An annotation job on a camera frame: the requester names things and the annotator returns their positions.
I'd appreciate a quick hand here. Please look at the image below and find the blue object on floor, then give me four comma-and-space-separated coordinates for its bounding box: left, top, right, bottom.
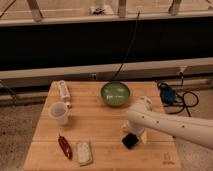
160, 86, 176, 104

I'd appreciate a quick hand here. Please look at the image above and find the green ceramic bowl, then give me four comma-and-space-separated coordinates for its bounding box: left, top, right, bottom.
100, 82, 130, 107

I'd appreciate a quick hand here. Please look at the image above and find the red chili pepper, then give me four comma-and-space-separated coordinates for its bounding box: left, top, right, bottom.
58, 136, 72, 160

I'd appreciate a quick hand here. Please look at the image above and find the black hanging cable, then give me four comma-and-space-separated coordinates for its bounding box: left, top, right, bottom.
109, 9, 141, 83

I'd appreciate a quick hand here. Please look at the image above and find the black rectangular eraser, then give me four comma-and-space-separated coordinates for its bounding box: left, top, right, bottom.
122, 133, 139, 149

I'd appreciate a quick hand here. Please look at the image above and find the black cable on floor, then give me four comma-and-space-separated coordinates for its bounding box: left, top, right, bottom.
156, 70, 200, 139

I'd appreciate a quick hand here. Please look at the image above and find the translucent plastic measuring cup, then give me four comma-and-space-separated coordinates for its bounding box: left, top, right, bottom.
48, 102, 68, 125

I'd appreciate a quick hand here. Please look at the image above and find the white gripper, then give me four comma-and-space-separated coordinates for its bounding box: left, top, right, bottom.
122, 120, 147, 144

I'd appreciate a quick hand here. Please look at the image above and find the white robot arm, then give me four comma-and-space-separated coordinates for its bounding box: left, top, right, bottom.
123, 96, 213, 149

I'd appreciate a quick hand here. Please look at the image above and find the white rectangular packet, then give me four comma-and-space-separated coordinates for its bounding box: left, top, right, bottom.
76, 141, 93, 166

